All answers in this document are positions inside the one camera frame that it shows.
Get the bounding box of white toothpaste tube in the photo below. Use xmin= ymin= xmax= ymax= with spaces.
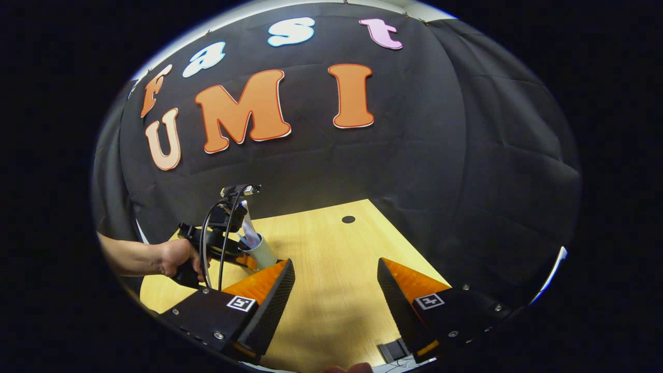
xmin=239 ymin=201 xmax=262 ymax=249

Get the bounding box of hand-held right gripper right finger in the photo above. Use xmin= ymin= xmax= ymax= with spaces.
xmin=377 ymin=257 xmax=518 ymax=364

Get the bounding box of black backdrop cloth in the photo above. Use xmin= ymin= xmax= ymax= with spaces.
xmin=92 ymin=3 xmax=582 ymax=311

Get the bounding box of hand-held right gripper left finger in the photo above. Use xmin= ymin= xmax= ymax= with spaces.
xmin=161 ymin=258 xmax=296 ymax=364

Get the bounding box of wooden desktop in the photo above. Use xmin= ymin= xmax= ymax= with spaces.
xmin=140 ymin=199 xmax=451 ymax=372

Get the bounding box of small dark box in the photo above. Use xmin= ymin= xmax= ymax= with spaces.
xmin=377 ymin=338 xmax=411 ymax=364

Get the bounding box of black cable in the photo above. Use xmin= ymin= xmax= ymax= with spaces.
xmin=199 ymin=189 xmax=245 ymax=291

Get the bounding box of light blue cup wooden handle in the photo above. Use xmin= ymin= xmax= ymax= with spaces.
xmin=237 ymin=234 xmax=279 ymax=271

